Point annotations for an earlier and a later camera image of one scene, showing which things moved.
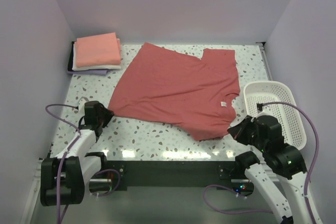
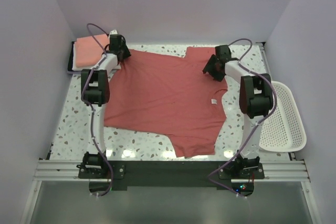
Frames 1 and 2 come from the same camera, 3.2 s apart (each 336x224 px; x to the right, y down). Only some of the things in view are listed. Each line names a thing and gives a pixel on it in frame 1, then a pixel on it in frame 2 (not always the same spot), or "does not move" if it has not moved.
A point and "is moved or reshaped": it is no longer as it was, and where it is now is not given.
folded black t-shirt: [70, 60] does not move
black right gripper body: [260, 142] → [211, 67]
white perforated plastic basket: [288, 115] does not move
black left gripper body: [105, 117] → [124, 49]
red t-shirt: [165, 86] is moved or reshaped
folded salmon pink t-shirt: [98, 50] does not move
